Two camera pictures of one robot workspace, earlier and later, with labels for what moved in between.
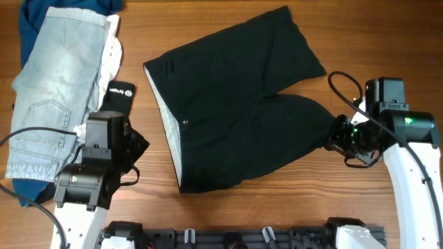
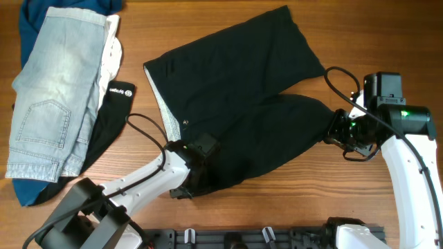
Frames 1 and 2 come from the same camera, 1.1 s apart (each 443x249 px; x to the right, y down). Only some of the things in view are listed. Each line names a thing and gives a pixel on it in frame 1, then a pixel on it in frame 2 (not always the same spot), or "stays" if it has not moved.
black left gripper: [139, 141] → [179, 191]
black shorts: [220, 104] stays
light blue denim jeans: [57, 86] stays
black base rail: [239, 238] stays
